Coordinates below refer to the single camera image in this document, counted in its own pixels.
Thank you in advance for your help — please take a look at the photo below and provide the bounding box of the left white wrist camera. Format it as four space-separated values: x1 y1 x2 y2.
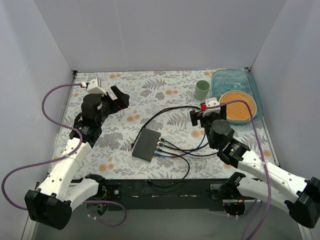
80 77 107 96

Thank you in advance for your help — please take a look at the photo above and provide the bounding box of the orange woven plate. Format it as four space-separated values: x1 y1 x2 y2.
219 90 257 121

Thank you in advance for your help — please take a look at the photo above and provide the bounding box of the short black cable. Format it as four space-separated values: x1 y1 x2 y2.
144 147 191 189

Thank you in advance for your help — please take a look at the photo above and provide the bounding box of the floral table mat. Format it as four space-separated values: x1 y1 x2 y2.
48 69 281 181

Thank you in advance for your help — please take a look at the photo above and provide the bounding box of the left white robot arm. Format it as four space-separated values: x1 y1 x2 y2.
24 85 130 230

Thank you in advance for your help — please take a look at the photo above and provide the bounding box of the teal plastic bin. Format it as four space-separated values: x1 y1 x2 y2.
211 69 263 125

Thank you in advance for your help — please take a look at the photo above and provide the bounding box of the long black cable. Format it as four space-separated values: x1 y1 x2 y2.
129 106 221 157

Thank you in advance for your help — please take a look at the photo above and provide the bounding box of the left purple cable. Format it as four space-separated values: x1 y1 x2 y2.
1 82 128 227

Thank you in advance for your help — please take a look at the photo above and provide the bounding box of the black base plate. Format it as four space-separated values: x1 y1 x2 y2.
74 178 260 217

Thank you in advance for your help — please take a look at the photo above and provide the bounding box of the black network switch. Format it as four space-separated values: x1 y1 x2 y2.
132 128 161 162

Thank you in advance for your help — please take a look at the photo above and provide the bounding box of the blue ethernet cable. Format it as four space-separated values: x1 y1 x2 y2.
153 129 210 158

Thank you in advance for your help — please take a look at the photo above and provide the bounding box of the green cup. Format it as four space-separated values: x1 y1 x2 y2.
194 80 210 101

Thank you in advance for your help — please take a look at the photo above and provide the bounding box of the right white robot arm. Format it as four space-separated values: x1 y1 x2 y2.
189 103 320 229

